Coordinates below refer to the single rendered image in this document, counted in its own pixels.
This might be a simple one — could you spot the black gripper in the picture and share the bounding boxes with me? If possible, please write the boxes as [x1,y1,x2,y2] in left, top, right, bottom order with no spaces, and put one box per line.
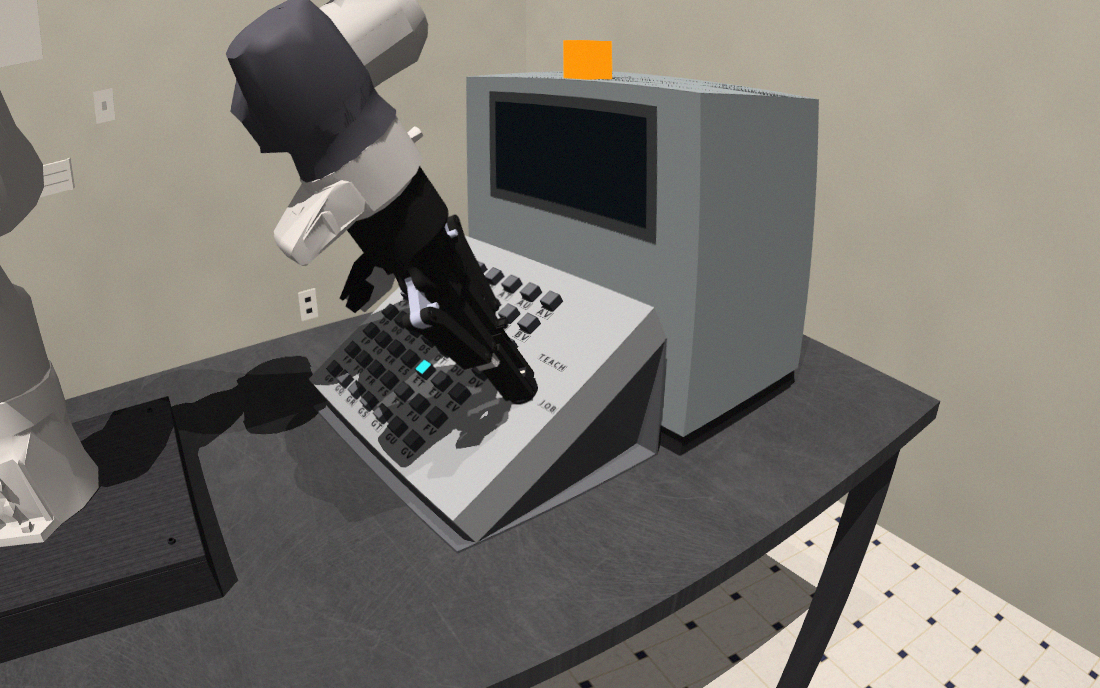
[347,166,534,401]

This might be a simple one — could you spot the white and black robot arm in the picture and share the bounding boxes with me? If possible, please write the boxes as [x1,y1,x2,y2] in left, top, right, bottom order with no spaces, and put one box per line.
[0,0,428,547]

